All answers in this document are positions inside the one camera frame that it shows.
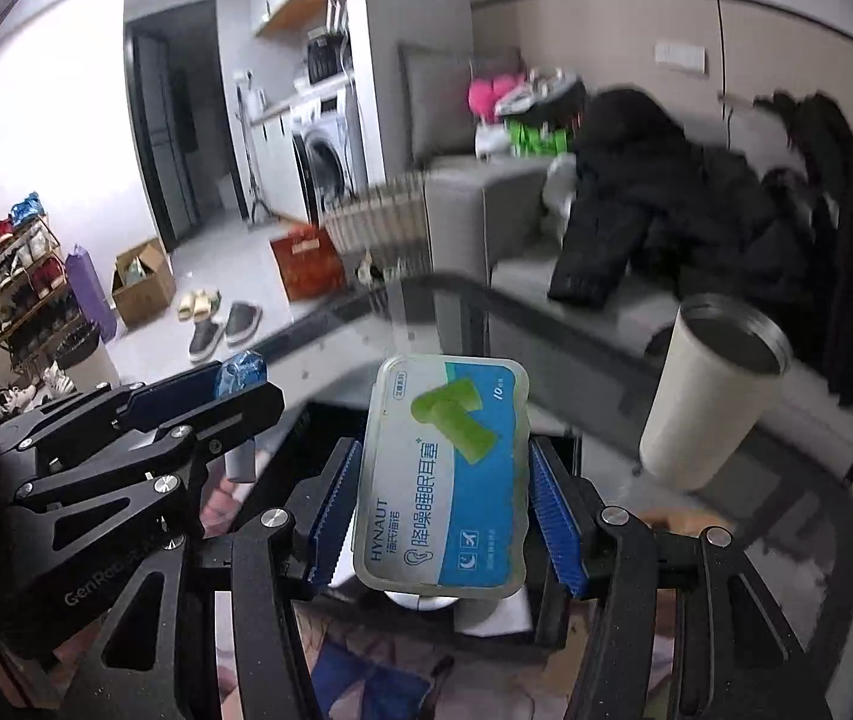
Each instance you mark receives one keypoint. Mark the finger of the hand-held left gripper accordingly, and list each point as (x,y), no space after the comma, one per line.
(171,394)
(238,416)

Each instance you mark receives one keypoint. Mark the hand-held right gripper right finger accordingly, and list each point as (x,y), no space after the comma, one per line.
(557,532)

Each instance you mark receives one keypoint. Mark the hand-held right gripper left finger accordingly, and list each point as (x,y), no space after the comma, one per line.
(332,521)

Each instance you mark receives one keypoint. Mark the black cardboard box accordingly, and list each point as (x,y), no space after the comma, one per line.
(314,420)

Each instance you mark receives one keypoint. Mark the green earplug case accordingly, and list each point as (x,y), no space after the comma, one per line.
(434,495)

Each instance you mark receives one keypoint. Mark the pile of shoes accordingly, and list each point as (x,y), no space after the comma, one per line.
(28,394)

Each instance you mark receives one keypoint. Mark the grey slipper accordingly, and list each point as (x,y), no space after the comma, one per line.
(206,339)
(244,322)

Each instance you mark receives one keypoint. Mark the beige slipper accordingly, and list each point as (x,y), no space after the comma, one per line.
(208,301)
(186,307)

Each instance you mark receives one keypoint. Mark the brown cardboard box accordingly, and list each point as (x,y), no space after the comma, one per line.
(142,292)

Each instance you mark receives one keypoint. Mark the shoe rack with shoes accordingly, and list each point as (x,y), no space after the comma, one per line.
(36,285)

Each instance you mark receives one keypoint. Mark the purple bag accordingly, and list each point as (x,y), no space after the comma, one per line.
(92,296)

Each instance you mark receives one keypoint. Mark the red box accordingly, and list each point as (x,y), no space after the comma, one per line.
(306,266)

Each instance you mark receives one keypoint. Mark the printed table mat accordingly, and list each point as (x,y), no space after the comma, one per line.
(396,679)

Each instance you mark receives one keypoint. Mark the white cup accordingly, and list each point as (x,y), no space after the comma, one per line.
(704,420)

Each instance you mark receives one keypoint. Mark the metal floor stand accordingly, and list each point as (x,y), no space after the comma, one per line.
(255,187)

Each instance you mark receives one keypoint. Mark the wicker basket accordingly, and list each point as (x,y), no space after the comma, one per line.
(381,225)

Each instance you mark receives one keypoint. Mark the black door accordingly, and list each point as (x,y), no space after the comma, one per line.
(171,127)

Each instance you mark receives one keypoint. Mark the white washing machine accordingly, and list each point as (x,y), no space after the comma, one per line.
(325,157)

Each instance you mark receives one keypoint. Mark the grey sofa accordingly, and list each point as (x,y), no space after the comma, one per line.
(471,225)

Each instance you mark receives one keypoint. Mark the white cloth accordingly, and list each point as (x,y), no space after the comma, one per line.
(563,187)

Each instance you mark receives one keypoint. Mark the black jacket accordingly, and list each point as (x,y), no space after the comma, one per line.
(659,195)

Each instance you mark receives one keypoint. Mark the black countertop oven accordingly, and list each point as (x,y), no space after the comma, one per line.
(330,56)

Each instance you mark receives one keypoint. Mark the grey cushion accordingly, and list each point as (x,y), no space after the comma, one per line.
(441,97)

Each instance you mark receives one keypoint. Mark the green cloth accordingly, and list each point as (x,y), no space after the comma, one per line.
(539,136)

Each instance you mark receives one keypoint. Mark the pink plush toy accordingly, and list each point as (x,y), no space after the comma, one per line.
(490,97)

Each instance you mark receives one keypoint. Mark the dark round bag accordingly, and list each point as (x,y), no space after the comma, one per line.
(546,94)

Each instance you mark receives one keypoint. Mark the white wall switch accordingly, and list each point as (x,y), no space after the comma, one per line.
(681,58)

